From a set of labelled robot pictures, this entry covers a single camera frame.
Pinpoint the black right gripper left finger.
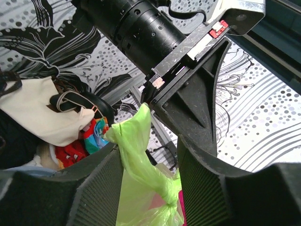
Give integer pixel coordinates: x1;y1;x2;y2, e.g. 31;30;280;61
0;143;123;226

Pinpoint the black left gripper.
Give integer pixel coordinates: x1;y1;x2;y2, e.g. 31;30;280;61
110;0;230;156

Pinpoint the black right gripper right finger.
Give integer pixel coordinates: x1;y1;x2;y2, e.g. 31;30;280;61
177;136;301;226

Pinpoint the green trash bag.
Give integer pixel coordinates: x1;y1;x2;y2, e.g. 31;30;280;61
105;104;184;226

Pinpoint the magenta cloth bag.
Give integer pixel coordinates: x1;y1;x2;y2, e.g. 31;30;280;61
178;190;187;226

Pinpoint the cream canvas tote bag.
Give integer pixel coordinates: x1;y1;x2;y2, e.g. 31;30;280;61
0;76;95;147

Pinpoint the red cloth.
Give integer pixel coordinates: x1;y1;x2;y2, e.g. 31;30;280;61
55;132;90;169

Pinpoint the colourful scarf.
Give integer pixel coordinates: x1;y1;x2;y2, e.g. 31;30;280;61
83;117;109;154

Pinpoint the black hat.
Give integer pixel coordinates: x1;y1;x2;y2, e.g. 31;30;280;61
50;90;114;126

